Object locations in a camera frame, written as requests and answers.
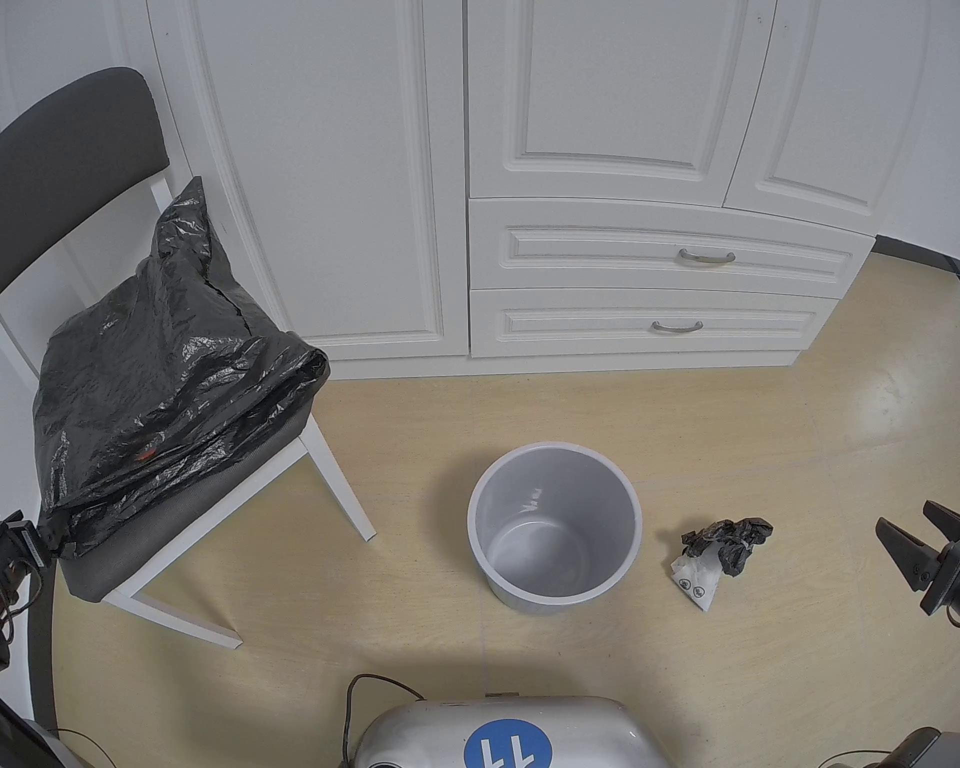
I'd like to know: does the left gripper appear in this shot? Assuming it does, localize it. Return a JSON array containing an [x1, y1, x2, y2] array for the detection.
[[0, 511, 54, 580]]

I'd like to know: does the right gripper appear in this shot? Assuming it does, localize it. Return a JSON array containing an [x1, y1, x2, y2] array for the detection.
[[875, 500, 960, 618]]

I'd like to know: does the black plastic bag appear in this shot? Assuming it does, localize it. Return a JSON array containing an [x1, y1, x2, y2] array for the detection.
[[33, 176, 331, 561]]

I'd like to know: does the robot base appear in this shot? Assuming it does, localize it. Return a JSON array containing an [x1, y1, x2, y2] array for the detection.
[[352, 691, 672, 768]]

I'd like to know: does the crumpled black plastic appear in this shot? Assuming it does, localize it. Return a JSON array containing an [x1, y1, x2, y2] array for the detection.
[[680, 516, 775, 579]]

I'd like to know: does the white trash bin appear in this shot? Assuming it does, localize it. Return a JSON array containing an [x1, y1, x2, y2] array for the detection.
[[466, 442, 645, 618]]

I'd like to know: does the crumpled white printed paper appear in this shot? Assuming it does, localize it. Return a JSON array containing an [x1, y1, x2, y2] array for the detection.
[[669, 553, 725, 613]]

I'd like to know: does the white chair dark grey seat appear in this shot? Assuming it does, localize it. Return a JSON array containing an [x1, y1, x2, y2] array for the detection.
[[0, 66, 378, 651]]

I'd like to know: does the white wardrobe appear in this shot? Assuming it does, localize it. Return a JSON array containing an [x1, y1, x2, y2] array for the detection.
[[146, 0, 935, 382]]

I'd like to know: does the black cable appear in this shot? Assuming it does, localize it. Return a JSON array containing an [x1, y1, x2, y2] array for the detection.
[[341, 673, 429, 768]]

